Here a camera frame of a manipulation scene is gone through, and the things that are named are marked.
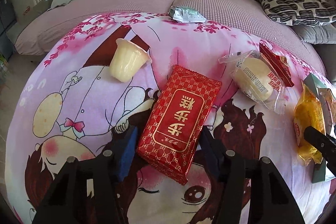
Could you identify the red gold snack packet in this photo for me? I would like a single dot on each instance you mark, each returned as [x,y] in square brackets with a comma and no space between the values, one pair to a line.
[171,135]

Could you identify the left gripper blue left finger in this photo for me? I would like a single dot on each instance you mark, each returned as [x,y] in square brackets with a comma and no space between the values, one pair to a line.
[124,150]

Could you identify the black white patterned pillow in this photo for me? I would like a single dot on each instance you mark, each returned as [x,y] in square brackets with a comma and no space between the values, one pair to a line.
[313,13]

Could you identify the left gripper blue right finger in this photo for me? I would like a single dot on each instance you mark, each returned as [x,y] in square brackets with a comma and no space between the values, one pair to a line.
[212,150]

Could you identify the silver green snack packet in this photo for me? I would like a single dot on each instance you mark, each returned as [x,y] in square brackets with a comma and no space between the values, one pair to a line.
[186,15]

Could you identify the grey cushion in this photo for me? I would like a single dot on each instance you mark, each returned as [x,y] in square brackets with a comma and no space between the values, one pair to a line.
[316,35]

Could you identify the clear wrapped yellow bun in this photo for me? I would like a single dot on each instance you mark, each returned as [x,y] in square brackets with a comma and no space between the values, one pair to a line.
[255,76]

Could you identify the pink checkered sofa cover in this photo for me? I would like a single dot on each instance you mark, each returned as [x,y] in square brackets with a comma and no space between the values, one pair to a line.
[39,36]

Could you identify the pink cartoon printed blanket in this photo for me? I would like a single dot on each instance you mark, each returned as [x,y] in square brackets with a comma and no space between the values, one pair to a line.
[72,106]

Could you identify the yellow pudding cup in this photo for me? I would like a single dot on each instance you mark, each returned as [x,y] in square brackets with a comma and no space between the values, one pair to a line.
[127,60]

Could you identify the teal white cardboard tray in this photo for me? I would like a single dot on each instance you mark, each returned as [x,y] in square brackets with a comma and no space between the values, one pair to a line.
[326,103]

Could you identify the small red snack packet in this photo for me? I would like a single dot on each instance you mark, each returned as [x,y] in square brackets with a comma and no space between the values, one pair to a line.
[279,63]

